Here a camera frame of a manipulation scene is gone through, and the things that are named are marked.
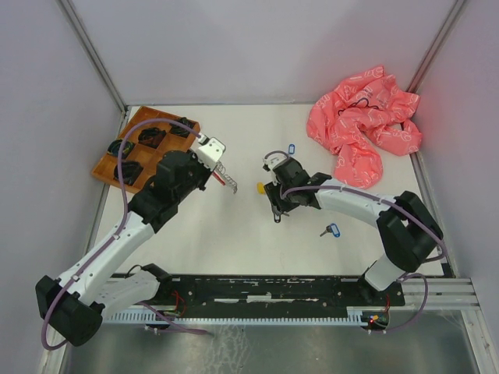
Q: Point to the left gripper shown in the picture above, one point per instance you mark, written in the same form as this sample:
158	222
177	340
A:
207	171

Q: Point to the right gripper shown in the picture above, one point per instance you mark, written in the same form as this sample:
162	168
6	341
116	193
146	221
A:
273	192

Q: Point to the key with black tag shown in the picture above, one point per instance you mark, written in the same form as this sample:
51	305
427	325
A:
277	215

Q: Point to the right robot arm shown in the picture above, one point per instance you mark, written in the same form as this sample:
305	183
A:
408	231

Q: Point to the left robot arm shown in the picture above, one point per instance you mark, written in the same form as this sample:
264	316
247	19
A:
76	303

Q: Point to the key with yellow tag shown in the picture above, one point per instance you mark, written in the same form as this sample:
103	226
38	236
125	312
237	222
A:
260	188

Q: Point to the black coiled item in tray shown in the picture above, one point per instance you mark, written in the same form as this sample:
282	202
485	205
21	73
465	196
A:
180	131
131	170
151	137

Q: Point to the wooden compartment tray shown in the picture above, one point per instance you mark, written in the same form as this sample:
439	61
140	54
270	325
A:
106	169

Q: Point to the black green coiled item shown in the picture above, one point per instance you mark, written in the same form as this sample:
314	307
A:
113	148

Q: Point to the pink patterned cloth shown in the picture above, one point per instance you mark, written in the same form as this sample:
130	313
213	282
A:
364	113

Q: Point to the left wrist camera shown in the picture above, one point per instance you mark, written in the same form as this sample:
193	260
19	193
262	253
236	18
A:
209	151

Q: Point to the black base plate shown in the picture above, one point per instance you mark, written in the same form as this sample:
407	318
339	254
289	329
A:
259	295

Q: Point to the white cable duct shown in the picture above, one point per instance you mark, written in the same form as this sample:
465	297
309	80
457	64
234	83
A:
141	315

